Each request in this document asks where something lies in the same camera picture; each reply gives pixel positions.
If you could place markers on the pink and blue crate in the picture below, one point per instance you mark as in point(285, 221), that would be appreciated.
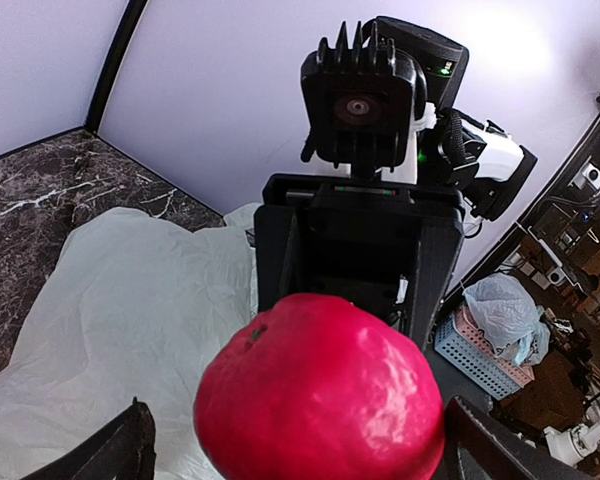
point(462, 344)

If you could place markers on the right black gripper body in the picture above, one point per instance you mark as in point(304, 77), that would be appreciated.
point(388, 248)

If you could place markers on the light green plastic bag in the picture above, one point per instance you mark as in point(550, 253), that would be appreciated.
point(135, 309)

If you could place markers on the red toy fruit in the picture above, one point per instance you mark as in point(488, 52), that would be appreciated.
point(317, 388)

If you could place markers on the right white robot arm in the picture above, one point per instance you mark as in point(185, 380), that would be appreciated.
point(479, 160)

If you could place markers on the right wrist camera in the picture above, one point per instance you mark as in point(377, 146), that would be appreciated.
point(369, 97)

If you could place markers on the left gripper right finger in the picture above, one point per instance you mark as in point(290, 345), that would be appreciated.
point(495, 450)

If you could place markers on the grey plastic bag in crate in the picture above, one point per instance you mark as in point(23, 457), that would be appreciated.
point(509, 318)

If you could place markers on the left black frame post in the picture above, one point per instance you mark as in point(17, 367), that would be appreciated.
point(114, 58)

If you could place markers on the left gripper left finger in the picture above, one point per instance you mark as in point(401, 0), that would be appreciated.
point(122, 449)

